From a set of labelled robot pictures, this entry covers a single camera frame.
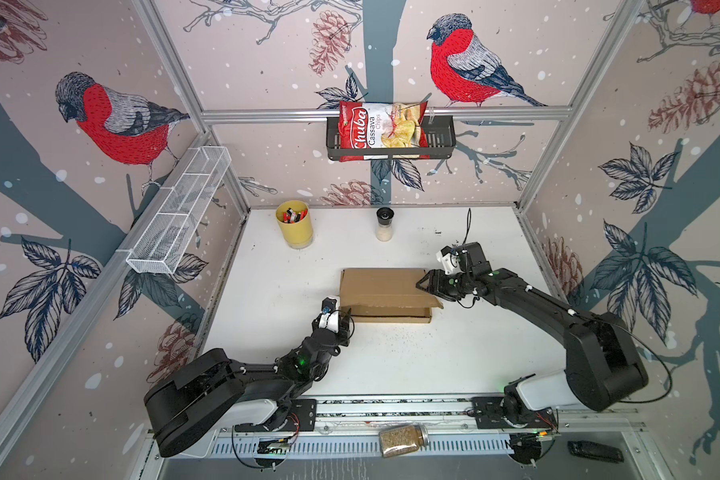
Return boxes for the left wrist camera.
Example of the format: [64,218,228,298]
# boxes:
[318,297,340,333]

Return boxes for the brown cardboard box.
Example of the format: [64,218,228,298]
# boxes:
[339,268,443,324]

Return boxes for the black wire wall basket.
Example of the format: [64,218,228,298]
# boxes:
[326,116,456,162]

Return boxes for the black remote device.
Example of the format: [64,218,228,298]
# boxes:
[567,440,625,464]

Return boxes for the red cassava chips bag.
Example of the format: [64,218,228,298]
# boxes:
[338,101,428,150]

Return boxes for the glass spice grinder black cap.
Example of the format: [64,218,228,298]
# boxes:
[376,207,394,242]

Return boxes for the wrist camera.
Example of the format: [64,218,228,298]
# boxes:
[436,246,461,276]
[318,297,340,333]

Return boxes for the white wire mesh shelf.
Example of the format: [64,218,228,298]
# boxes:
[126,146,231,275]

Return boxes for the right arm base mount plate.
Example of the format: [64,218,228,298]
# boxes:
[465,396,558,431]

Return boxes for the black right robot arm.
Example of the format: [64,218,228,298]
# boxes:
[416,242,649,416]

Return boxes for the yellow plastic cup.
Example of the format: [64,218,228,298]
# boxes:
[275,200,314,249]

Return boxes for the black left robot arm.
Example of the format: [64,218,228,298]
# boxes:
[144,318,354,457]

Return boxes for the glass jar of grains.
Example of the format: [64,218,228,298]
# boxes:
[379,424,429,458]

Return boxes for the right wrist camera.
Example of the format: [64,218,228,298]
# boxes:
[436,246,461,276]

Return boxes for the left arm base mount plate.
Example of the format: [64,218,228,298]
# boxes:
[235,398,317,433]

